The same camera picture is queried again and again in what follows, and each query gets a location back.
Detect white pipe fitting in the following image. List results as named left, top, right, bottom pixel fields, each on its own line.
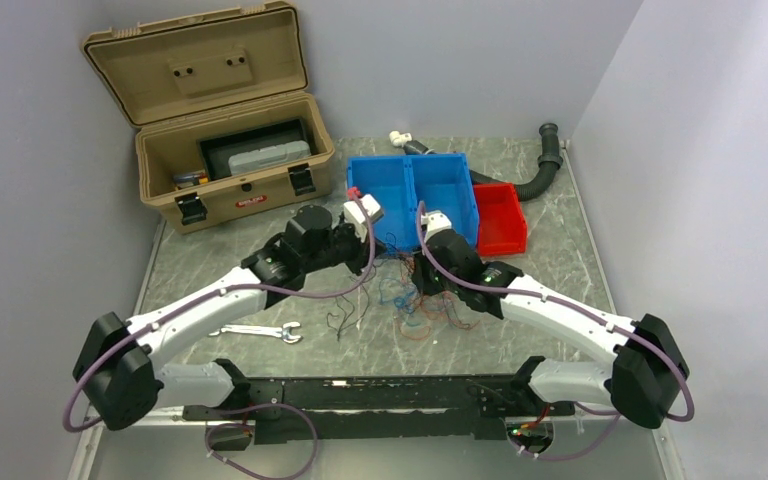
left=388, top=130, right=413, bottom=148

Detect yellow black tool in toolbox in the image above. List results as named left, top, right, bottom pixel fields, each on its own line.
left=173, top=170, right=210, bottom=189

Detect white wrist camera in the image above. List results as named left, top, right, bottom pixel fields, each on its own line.
left=343, top=187, right=384, bottom=233
left=420, top=210, right=453, bottom=242

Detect blue double plastic bin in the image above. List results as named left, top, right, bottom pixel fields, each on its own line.
left=347, top=153, right=479, bottom=251

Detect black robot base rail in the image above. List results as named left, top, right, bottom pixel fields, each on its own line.
left=183, top=374, right=575, bottom=445

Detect black tray in toolbox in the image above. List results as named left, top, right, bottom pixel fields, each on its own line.
left=197, top=117, right=318, bottom=181

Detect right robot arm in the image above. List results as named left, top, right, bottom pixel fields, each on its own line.
left=415, top=229, right=696, bottom=429

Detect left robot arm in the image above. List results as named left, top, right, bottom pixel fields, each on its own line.
left=72, top=195, right=383, bottom=430

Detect orange blue wires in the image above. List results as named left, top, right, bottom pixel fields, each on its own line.
left=373, top=248, right=481, bottom=342

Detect tan plastic toolbox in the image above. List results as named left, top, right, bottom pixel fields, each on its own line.
left=83, top=1, right=335, bottom=234

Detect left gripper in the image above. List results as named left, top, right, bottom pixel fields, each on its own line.
left=302, top=215, right=387, bottom=277

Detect silver open-end wrench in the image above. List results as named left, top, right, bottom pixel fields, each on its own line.
left=209, top=322, right=303, bottom=344

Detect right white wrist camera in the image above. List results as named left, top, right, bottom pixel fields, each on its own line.
left=420, top=210, right=453, bottom=242

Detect black wire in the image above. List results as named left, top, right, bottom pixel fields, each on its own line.
left=326, top=291, right=369, bottom=342

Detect red plastic bin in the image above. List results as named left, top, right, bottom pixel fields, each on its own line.
left=473, top=183, right=528, bottom=257

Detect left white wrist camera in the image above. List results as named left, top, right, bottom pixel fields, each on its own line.
left=343, top=187, right=384, bottom=233

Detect dark grey corrugated hose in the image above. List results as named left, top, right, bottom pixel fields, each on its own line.
left=402, top=122, right=565, bottom=203

